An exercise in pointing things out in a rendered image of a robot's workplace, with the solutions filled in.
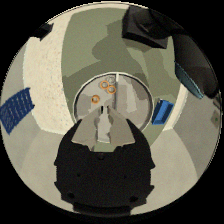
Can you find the blue crate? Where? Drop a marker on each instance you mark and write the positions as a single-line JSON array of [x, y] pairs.
[[163, 114]]

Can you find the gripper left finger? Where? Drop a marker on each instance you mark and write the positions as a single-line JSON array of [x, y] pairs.
[[81, 133]]

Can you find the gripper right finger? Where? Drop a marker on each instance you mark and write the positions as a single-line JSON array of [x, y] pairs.
[[124, 133]]

